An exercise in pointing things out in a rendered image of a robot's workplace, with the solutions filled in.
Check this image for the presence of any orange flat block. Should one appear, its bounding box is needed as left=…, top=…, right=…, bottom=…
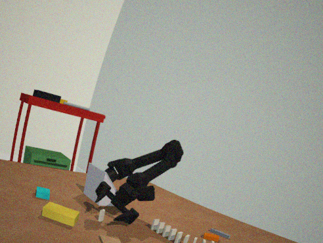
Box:
left=204, top=232, right=219, bottom=242

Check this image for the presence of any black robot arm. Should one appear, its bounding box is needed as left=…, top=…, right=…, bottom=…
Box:
left=105, top=140, right=184, bottom=204

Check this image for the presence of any yellow flat block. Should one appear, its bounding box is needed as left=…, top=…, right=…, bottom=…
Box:
left=42, top=202, right=80, bottom=227

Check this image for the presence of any teal rectangular block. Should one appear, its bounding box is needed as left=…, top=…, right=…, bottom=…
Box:
left=36, top=187, right=50, bottom=200

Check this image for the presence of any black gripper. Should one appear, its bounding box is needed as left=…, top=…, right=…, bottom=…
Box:
left=95, top=181, right=139, bottom=225

